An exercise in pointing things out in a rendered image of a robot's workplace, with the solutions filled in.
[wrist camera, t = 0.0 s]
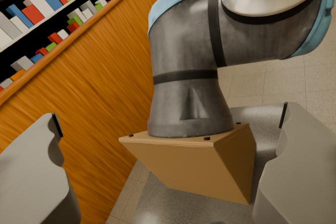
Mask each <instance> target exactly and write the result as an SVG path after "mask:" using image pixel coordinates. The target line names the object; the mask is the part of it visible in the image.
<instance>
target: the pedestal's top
mask: <svg viewBox="0 0 336 224"><path fill-rule="evenodd" d="M283 108H284V103H274V104H263V105H252V106H242V107H231V108H229V110H230V112H231V114H232V120H233V123H236V122H240V123H249V127H250V129H251V132H252V134H253V137H254V139H255V142H256V150H255V159H254V169H253V178H252V187H251V196H250V205H245V204H241V203H236V202H232V201H227V200H222V199H218V198H213V197H209V196H204V195H200V194H195V193H190V192H186V191H181V190H177V189H172V188H168V187H167V186H166V185H165V184H163V183H162V182H161V181H160V180H159V179H158V178H157V177H156V176H155V175H154V174H153V173H152V172H151V171H150V172H149V175H148V178H147V180H146V183H145V185H144V188H143V190H142V193H141V196H140V198H139V201H138V203H137V206H136V209H135V211H134V214H133V216H132V219H131V222H130V224H209V223H210V222H216V221H222V222H224V223H226V224H256V223H255V221H254V219H253V210H254V205H255V200H256V195H257V190H258V185H259V181H260V178H261V176H262V173H263V170H264V167H265V165H266V163H267V162H268V161H270V160H273V159H275V158H277V155H276V150H277V146H278V142H279V138H280V133H281V128H279V125H280V120H281V116H282V112H283Z"/></svg>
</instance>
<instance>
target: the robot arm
mask: <svg viewBox="0 0 336 224"><path fill-rule="evenodd" d="M334 2H335V0H157V1H156V2H155V3H154V5H153V6H152V7H151V10H150V11H149V14H148V39H149V43H150V54H151V65H152V76H153V88H154V92H153V97H152V102H151V108H150V115H149V119H148V120H147V131H148V135H149V136H151V137H156V138H171V139H175V138H194V137H204V136H211V135H217V134H221V133H225V132H228V131H231V130H232V129H233V128H234V125H233V116H232V114H231V111H230V109H229V107H228V104H227V102H226V100H225V97H224V95H223V93H222V91H221V88H220V86H219V79H218V68H222V67H228V66H235V65H242V64H249V63H256V62H263V61H270V60H277V59H278V60H287V59H290V58H292V57H296V56H302V55H306V54H308V53H310V52H312V51H313V50H315V49H316V48H317V47H318V46H319V45H320V43H321V42H322V41H323V39H324V37H325V35H326V33H327V31H328V29H329V26H330V23H331V19H332V15H331V9H332V8H333V7H334ZM278 128H280V129H281V132H280V136H279V140H278V144H277V148H276V156H277V157H276V158H274V159H272V160H270V161H268V162H267V163H266V164H265V167H264V169H263V172H262V175H261V177H260V180H259V183H258V188H257V193H256V198H255V203H254V208H253V212H252V217H253V220H254V222H255V223H256V224H336V134H335V133H334V132H332V131H331V130H330V129H329V128H328V127H327V126H325V125H324V124H323V123H322V122H320V121H319V120H318V119H317V118H315V117H314V116H313V115H312V114H310V113H309V112H308V111H307V110H305V109H304V108H303V107H302V106H300V105H299V104H298V103H296V102H293V101H291V102H286V101H285V103H284V106H283V110H282V115H281V119H280V123H279V127H278ZM62 137H64V136H63V132H62V129H61V125H60V122H59V119H58V116H57V114H56V113H55V112H53V113H46V114H44V115H43V116H41V117H40V118H39V119H38V120H37V121H36V122H34V123H33V124H32V125H31V126H30V127H29V128H28V129H26V130H25V131H24V132H23V133H22V134H21V135H19V136H18V137H17V138H16V139H15V140H14V141H13V142H12V143H11V144H10V145H8V146H7V147H6V149H5V150H4V151H3V152H2V153H1V154H0V224H80V222H81V219H82V215H81V211H80V207H79V204H78V200H77V197H76V195H75V192H74V190H73V188H72V185H71V183H70V181H69V178H68V176H67V174H66V171H65V169H64V168H62V165H63V163H64V161H65V159H64V156H63V154H62V151H61V149H60V147H59V142H60V140H61V138H62Z"/></svg>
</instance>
